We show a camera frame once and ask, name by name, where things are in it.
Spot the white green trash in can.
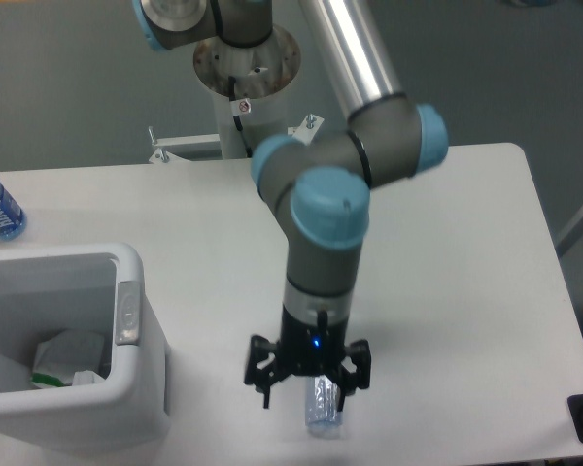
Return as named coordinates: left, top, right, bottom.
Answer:
left=30, top=329, right=109, bottom=388

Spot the clear plastic bottle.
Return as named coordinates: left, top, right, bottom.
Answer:
left=305, top=376, right=343, bottom=440

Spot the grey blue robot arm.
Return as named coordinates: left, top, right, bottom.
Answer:
left=132, top=1, right=449, bottom=403

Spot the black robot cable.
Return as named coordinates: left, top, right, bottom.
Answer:
left=227, top=76, right=256, bottom=159

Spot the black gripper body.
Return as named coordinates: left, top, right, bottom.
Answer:
left=277, top=308, right=349, bottom=377

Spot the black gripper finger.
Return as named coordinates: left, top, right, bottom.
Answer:
left=244, top=334, right=292, bottom=409
left=323, top=339, right=372, bottom=413

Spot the white paper wrapper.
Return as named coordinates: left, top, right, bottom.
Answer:
left=72, top=370, right=105, bottom=386

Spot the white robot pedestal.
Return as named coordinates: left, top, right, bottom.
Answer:
left=193, top=25, right=301, bottom=159

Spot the white trash can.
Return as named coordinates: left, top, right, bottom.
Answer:
left=0, top=243, right=170, bottom=450

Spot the white left table bracket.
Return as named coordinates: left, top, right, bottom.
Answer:
left=148, top=126, right=222, bottom=164

